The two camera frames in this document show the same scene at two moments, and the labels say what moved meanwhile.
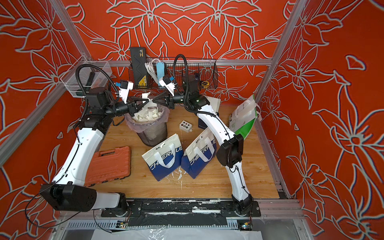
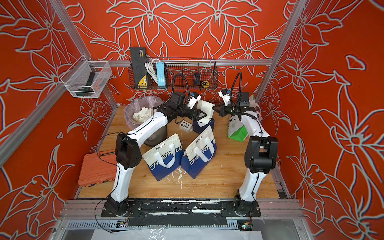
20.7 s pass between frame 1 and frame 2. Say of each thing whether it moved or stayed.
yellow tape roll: stayed
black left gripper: moved
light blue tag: stayed
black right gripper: moved
